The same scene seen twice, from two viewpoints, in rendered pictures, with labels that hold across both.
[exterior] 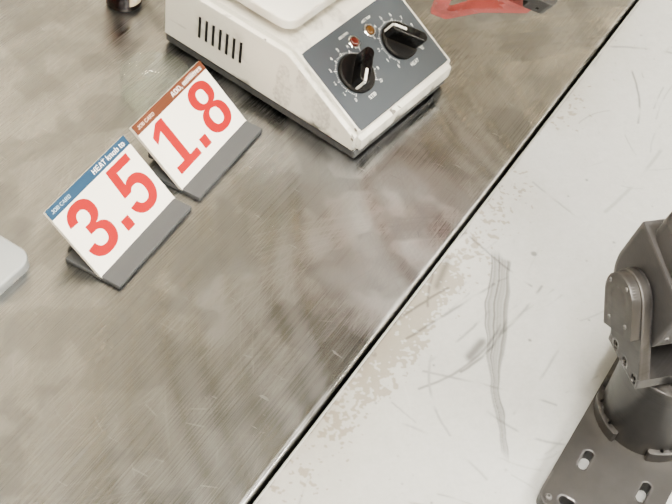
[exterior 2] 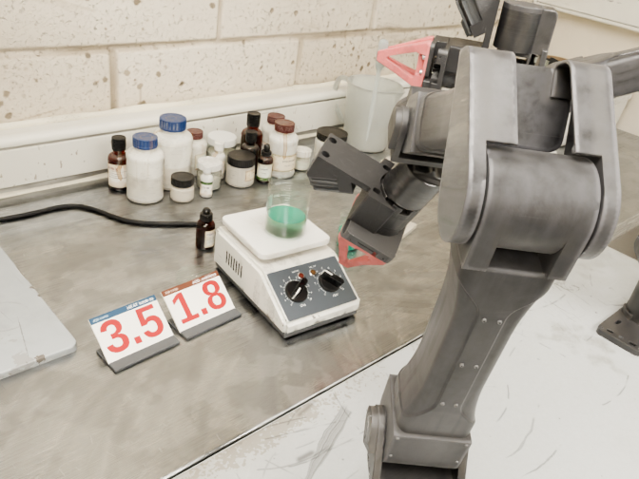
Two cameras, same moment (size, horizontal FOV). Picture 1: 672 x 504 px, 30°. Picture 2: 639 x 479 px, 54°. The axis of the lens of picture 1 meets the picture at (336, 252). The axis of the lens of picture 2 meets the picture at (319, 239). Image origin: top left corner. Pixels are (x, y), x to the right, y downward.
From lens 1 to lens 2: 0.29 m
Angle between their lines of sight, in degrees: 24
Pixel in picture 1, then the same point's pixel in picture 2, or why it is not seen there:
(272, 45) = (253, 267)
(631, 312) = (370, 431)
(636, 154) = not seen: hidden behind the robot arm
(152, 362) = (108, 414)
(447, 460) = not seen: outside the picture
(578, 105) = not seen: hidden behind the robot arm
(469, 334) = (305, 446)
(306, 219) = (241, 362)
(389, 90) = (314, 305)
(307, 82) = (265, 289)
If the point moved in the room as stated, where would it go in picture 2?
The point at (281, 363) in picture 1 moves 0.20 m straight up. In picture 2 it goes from (182, 433) to (188, 279)
